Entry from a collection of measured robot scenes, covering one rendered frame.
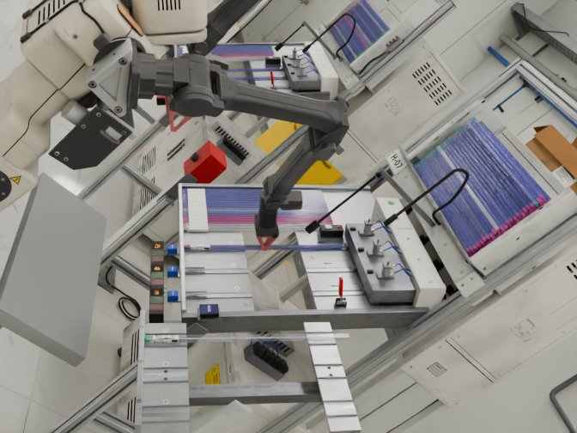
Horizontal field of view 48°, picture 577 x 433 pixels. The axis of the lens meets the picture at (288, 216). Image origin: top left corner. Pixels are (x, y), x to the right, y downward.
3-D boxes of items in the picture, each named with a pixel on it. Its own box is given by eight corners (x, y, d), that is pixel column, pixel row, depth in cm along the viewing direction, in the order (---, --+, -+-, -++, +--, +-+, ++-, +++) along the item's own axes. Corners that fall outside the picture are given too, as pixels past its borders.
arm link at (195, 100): (358, 93, 153) (365, 131, 149) (324, 119, 163) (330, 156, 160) (181, 50, 129) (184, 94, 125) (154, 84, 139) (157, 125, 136)
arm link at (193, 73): (163, 56, 127) (165, 80, 125) (215, 61, 130) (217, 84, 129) (156, 81, 135) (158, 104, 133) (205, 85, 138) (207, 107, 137)
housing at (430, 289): (409, 325, 194) (420, 288, 187) (368, 229, 234) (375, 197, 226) (435, 324, 196) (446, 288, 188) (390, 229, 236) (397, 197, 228)
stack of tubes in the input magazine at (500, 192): (467, 253, 184) (549, 194, 176) (411, 164, 225) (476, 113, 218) (488, 277, 190) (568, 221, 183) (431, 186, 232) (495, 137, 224)
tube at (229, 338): (144, 343, 155) (144, 339, 155) (144, 338, 157) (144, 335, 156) (349, 340, 166) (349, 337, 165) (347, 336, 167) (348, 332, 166)
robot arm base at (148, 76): (127, 39, 128) (132, 70, 119) (168, 44, 130) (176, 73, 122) (124, 79, 133) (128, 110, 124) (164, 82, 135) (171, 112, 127)
